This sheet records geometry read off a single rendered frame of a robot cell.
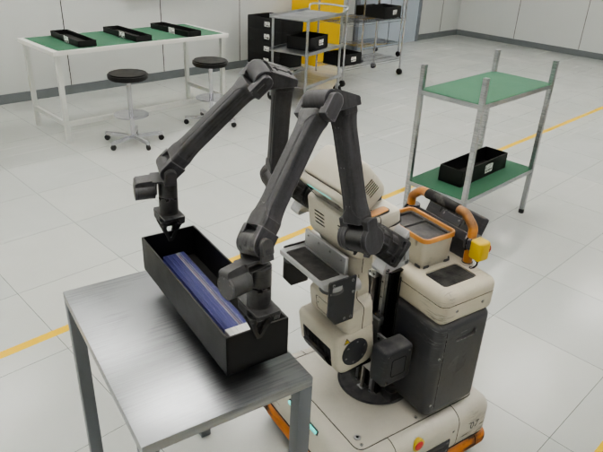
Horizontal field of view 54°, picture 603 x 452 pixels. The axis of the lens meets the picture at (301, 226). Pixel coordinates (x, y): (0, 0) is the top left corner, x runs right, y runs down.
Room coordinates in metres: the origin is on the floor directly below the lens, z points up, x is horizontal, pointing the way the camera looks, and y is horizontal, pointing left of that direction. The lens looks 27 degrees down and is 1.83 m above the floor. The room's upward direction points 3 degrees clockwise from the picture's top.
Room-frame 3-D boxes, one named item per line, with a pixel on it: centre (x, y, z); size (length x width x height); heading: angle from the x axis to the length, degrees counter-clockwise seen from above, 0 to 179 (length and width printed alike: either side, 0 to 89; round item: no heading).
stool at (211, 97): (5.73, 0.92, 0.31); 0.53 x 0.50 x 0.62; 158
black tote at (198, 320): (1.39, 0.25, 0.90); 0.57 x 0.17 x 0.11; 34
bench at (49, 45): (5.80, 1.72, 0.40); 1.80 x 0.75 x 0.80; 135
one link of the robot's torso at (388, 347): (1.63, -0.21, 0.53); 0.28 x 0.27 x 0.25; 34
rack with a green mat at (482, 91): (3.80, -1.15, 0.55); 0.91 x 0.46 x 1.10; 135
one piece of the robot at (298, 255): (1.61, -0.07, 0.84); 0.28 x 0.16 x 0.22; 34
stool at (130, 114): (5.04, 1.53, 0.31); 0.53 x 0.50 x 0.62; 135
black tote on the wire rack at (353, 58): (7.83, -0.43, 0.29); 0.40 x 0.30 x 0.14; 135
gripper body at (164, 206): (1.63, 0.41, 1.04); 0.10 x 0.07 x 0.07; 34
